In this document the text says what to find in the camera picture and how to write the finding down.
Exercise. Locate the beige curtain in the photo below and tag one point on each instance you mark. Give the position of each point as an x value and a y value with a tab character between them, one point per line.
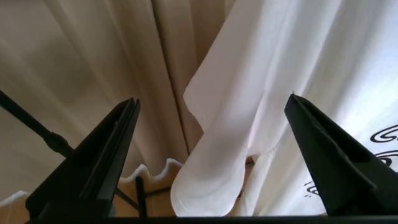
93	46

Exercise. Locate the white garment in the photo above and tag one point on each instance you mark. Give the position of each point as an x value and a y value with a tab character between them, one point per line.
264	62

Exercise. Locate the black clothes rack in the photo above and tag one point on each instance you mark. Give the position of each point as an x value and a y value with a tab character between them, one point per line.
54	141

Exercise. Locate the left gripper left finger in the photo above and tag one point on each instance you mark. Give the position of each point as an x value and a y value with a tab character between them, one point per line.
93	168

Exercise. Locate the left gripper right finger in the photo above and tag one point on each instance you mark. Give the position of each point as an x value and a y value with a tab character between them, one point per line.
348	174

